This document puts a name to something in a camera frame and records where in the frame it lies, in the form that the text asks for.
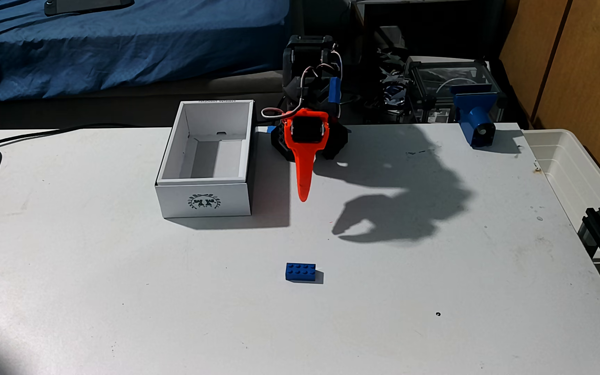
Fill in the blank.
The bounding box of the white plastic tub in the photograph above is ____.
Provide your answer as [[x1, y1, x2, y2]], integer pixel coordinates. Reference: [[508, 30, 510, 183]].
[[522, 128, 600, 235]]

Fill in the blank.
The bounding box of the white servo cable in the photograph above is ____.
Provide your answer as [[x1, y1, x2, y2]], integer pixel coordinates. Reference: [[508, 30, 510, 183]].
[[261, 49, 343, 119]]

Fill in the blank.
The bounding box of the blue toy brick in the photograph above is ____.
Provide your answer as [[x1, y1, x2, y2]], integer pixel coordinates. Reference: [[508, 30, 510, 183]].
[[285, 262, 317, 283]]

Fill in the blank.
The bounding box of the blue printed clamp mount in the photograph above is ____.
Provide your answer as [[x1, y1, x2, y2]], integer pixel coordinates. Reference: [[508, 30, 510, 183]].
[[451, 83, 500, 149]]

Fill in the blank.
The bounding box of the dark flat device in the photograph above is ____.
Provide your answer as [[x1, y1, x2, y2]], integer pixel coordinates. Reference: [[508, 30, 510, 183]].
[[44, 0, 135, 16]]

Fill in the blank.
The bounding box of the wooden cupboard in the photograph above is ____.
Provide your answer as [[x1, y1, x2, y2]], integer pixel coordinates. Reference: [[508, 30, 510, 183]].
[[499, 0, 600, 206]]

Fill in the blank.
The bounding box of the white cardboard box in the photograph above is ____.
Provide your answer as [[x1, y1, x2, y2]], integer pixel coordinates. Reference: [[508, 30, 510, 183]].
[[155, 99, 255, 219]]

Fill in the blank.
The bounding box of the blue bed sheet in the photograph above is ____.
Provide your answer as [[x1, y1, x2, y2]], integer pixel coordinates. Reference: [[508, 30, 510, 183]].
[[0, 0, 291, 103]]

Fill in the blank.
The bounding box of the clear enclosure black frame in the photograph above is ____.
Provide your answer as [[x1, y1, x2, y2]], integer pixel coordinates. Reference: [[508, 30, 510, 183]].
[[403, 56, 506, 125]]

